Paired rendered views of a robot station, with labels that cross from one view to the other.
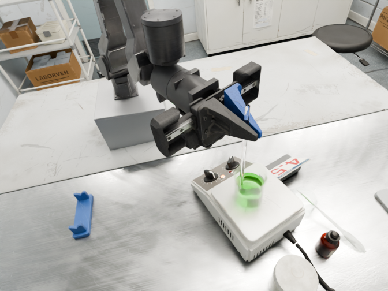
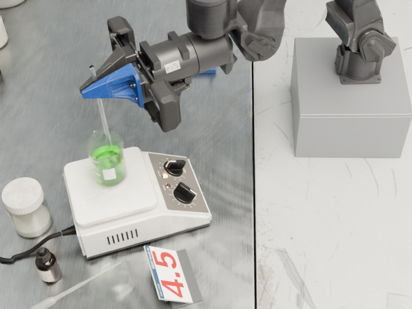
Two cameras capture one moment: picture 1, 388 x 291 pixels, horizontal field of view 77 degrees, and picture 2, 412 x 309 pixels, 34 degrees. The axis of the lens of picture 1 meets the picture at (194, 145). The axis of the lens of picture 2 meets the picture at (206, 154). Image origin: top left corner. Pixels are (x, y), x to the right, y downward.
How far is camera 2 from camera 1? 0.90 m
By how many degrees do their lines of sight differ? 61
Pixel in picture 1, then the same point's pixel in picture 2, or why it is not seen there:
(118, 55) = (333, 15)
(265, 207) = (92, 188)
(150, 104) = (313, 99)
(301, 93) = not seen: outside the picture
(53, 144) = (324, 27)
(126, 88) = (338, 59)
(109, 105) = (322, 52)
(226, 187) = (133, 160)
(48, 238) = not seen: hidden behind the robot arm
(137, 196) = (198, 112)
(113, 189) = (217, 91)
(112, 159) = (271, 89)
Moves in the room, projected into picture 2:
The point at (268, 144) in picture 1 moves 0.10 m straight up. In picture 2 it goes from (235, 282) to (235, 244)
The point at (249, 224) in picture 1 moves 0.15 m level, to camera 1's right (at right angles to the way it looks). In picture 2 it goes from (81, 168) to (54, 254)
